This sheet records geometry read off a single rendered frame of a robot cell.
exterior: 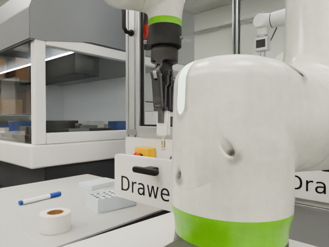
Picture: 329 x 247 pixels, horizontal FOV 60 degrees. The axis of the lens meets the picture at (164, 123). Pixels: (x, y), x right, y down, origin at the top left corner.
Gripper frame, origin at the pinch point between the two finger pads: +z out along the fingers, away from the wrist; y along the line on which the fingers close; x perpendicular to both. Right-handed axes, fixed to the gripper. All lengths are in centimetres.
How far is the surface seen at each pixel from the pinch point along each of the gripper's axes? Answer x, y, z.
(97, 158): -59, -52, 18
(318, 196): 38.3, -7.1, 17.1
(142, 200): -0.4, 11.3, 18.2
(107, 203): -14.8, 4.1, 22.6
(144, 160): 0.2, 11.7, 8.6
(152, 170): 4.8, 17.0, 10.0
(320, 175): 38.7, -6.9, 12.0
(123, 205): -12.4, -0.2, 23.8
